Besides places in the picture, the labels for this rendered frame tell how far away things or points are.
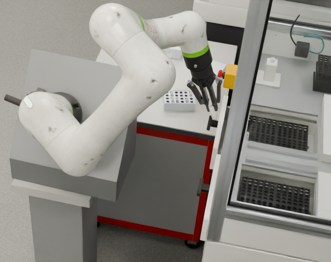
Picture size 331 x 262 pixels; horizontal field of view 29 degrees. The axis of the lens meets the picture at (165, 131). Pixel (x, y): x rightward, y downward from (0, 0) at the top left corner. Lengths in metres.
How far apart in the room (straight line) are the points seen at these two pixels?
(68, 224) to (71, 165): 0.53
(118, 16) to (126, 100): 0.22
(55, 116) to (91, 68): 0.30
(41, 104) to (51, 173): 0.35
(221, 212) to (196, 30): 0.61
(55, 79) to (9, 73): 1.83
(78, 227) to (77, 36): 2.10
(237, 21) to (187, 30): 0.94
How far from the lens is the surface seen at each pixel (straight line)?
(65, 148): 1.92
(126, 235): 3.10
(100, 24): 1.70
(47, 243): 2.55
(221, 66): 2.81
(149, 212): 2.90
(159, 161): 2.66
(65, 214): 2.39
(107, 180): 2.16
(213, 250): 1.95
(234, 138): 1.61
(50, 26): 4.40
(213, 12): 3.00
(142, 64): 1.66
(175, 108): 2.57
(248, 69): 1.48
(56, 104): 1.95
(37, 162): 2.21
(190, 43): 2.11
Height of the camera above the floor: 2.44
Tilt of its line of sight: 42 degrees down
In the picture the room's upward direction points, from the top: 6 degrees clockwise
